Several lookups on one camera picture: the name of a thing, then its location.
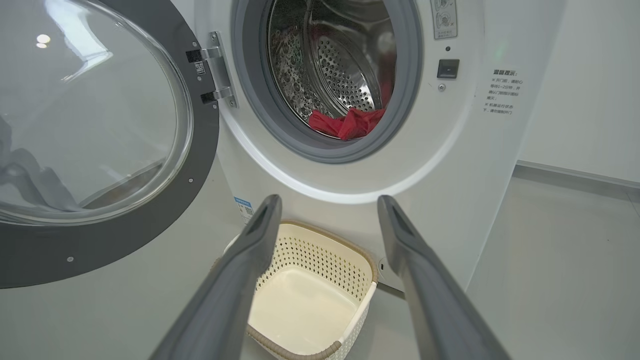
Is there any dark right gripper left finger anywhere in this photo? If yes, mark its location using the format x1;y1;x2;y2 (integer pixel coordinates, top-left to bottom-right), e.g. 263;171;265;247
150;194;284;360

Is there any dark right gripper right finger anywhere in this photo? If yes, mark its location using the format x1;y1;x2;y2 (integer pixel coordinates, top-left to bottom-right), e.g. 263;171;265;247
376;194;511;360

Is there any plain red garment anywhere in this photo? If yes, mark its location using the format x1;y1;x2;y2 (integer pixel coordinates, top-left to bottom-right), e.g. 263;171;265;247
308;106;387;141

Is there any round black glass washer door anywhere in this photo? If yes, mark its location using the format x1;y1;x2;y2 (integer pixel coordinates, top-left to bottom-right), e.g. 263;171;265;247
0;0;221;290

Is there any cream perforated laundry basket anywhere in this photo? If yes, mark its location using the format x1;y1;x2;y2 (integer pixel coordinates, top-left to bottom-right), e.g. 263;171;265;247
215;220;380;360

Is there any white front-load washing machine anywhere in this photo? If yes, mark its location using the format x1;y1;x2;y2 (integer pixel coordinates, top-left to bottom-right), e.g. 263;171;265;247
170;0;569;294

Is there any silver door hinge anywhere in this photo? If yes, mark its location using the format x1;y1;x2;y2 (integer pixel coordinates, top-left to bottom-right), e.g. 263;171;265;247
185;31;240;109

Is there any black door latch socket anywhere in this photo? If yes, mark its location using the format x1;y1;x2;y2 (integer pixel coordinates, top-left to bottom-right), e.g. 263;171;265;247
436;58;461;80

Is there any washing machine drum opening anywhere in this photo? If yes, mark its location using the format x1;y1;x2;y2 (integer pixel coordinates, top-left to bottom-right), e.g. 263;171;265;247
267;0;399;127

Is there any blue energy label sticker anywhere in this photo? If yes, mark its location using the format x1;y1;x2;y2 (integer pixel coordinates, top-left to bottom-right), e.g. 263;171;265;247
233;196;256;224

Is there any printed warning text label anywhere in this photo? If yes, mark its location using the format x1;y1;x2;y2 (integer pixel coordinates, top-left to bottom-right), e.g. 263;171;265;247
482;67;526;119

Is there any grey pictogram warning sticker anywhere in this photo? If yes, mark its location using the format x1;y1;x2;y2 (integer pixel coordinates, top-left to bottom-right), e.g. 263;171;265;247
430;0;459;41

